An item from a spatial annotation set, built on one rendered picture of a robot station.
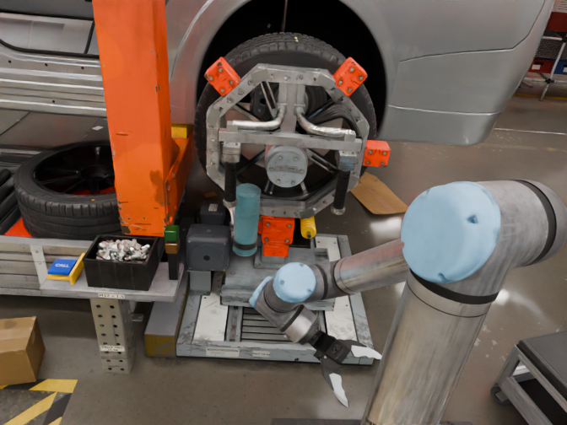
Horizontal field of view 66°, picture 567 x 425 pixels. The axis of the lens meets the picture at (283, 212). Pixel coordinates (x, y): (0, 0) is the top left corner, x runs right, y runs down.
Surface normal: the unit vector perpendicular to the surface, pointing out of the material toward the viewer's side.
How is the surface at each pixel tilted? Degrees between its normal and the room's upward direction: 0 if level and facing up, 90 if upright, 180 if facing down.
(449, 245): 78
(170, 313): 0
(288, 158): 90
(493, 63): 90
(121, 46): 90
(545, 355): 0
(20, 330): 0
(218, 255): 90
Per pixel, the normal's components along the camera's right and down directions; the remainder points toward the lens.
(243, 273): 0.09, -0.84
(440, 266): -0.88, -0.04
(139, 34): 0.01, 0.54
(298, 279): 0.26, -0.46
